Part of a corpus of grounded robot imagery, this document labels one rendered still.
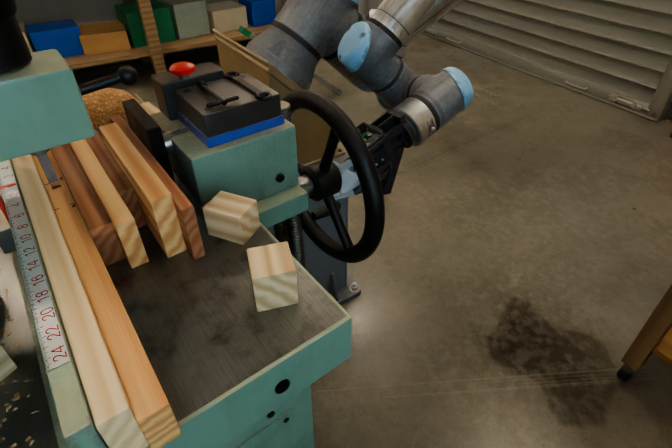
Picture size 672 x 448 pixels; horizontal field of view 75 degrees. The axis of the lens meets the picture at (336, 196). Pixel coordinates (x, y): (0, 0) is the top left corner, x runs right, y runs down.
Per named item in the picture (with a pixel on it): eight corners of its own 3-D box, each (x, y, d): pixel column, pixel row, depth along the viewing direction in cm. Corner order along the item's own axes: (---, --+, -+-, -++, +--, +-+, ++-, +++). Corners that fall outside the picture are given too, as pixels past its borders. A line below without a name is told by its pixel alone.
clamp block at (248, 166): (301, 186, 59) (298, 126, 53) (206, 226, 52) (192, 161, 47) (248, 142, 68) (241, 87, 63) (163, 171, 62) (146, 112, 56)
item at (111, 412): (150, 445, 29) (129, 406, 26) (119, 465, 28) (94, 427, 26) (20, 120, 68) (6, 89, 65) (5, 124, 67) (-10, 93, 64)
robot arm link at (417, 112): (406, 125, 94) (441, 142, 88) (390, 138, 93) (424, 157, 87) (400, 91, 88) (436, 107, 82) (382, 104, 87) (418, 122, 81)
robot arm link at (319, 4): (265, 17, 115) (304, -40, 113) (312, 57, 125) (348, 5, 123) (284, 22, 103) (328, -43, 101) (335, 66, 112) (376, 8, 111)
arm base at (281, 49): (234, 42, 115) (255, 9, 114) (285, 82, 127) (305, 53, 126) (262, 58, 101) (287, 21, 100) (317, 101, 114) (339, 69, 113)
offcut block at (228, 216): (208, 234, 47) (201, 207, 44) (225, 216, 49) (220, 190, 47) (243, 245, 45) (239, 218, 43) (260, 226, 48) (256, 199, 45)
